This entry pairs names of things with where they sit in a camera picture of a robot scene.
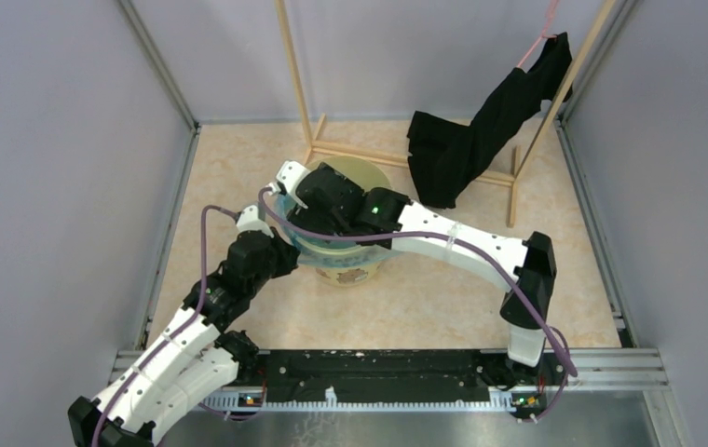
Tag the blue plastic trash bag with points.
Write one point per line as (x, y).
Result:
(336, 254)

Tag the yellow paper trash bin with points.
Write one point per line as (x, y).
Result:
(368, 176)

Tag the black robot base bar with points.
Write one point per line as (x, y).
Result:
(422, 376)

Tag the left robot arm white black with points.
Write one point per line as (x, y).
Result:
(195, 355)

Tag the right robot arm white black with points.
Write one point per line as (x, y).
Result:
(333, 208)

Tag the black cloth garment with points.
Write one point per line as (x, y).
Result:
(445, 157)

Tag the pink hanger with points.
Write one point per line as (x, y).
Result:
(544, 33)

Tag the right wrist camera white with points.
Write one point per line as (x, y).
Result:
(288, 178)

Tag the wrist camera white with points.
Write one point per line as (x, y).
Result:
(253, 218)
(288, 178)

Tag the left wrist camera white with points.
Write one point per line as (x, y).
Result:
(253, 218)

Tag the white slotted cable duct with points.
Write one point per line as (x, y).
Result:
(233, 401)

